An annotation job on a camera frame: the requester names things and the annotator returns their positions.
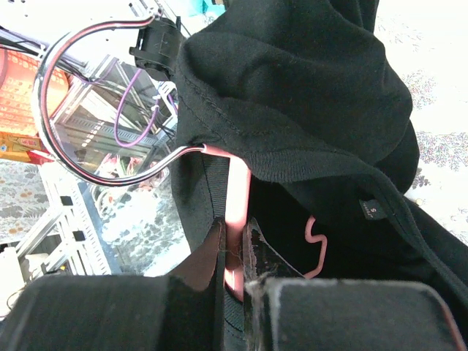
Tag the orange plastic basket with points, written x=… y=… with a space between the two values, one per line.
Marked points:
x=18 y=72

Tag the plastic bottle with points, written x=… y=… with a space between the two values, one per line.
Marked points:
x=24 y=149

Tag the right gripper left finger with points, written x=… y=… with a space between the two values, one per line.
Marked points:
x=195 y=302

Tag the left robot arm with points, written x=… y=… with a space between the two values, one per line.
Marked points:
x=157 y=48

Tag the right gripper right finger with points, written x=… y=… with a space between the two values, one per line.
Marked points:
x=264 y=271

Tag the pink hanger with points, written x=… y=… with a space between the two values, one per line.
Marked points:
x=128 y=158

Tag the black t shirt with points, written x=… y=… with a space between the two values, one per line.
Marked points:
x=302 y=92

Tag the floral table mat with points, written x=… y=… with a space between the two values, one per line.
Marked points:
x=426 y=44

